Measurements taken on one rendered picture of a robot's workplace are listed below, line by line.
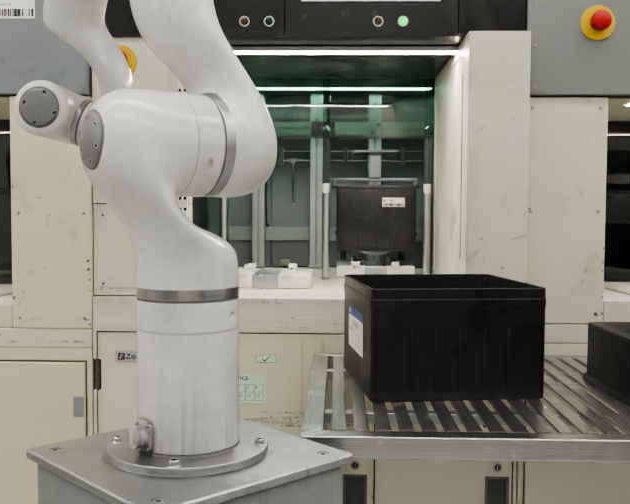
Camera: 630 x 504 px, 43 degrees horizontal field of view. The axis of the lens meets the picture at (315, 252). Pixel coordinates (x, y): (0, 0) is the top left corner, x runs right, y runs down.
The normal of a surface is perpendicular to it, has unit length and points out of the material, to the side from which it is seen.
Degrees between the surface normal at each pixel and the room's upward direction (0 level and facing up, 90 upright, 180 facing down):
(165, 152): 93
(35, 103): 90
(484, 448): 90
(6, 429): 90
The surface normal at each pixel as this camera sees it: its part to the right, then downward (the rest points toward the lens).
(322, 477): 0.69, 0.04
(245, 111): 0.43, -0.41
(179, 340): -0.01, 0.05
